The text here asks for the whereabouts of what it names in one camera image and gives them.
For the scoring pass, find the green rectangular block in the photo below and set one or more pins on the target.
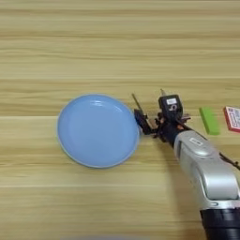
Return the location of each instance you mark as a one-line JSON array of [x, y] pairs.
[[209, 121]]

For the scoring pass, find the blue round plate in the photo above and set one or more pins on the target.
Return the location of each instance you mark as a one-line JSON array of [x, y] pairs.
[[97, 131]]

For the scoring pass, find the red and white card box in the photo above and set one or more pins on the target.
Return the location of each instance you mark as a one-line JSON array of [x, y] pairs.
[[233, 118]]

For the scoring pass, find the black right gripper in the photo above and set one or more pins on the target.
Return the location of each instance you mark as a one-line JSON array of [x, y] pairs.
[[167, 129]]

